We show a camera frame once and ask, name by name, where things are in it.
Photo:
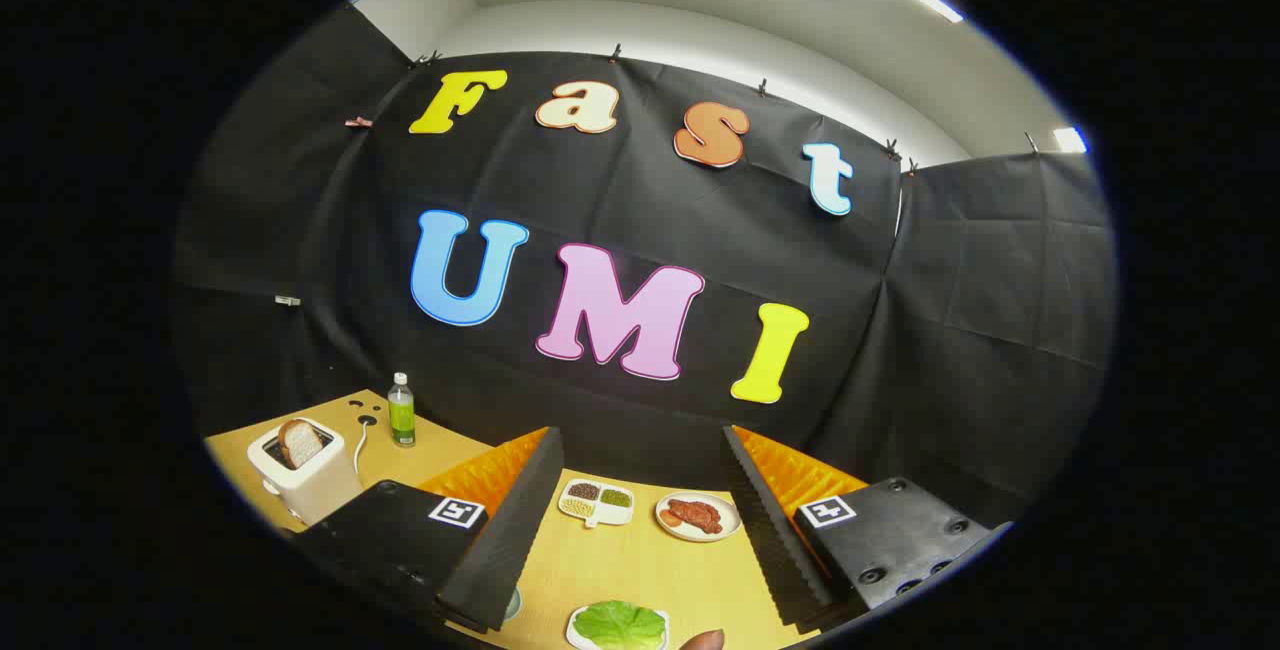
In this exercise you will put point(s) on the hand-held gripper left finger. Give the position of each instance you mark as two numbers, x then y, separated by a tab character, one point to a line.
510	540

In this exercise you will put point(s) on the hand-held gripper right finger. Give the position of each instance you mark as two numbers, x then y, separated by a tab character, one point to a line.
770	540

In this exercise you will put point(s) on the green lettuce leaf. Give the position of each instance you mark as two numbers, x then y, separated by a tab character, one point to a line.
620	625

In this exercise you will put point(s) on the white bread slice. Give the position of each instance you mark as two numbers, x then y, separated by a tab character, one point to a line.
300	443

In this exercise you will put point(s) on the round white meat plate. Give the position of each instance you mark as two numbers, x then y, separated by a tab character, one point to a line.
722	530

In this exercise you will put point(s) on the pale green round plate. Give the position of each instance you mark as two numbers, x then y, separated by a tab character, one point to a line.
513	606

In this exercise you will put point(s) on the pile of yellow soybeans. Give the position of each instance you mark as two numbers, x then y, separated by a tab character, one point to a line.
578	507

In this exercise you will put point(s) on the red meat slice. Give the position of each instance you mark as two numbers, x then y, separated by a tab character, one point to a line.
695	515

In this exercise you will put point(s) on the pile of dark red beans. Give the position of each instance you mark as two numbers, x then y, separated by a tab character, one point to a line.
584	491

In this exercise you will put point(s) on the white divided dish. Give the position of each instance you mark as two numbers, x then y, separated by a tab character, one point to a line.
612	516

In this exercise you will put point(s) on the white leaf-shaped plate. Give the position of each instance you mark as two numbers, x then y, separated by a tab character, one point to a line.
570	632

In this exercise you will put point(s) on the pile of green beans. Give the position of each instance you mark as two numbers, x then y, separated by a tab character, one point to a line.
616	498

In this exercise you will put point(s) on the green label drink bottle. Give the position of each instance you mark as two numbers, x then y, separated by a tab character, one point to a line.
401	420

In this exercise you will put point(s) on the white toaster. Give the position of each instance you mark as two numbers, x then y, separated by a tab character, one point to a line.
320	490

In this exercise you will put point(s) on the small ceiling light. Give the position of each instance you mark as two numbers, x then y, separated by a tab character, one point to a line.
1070	140

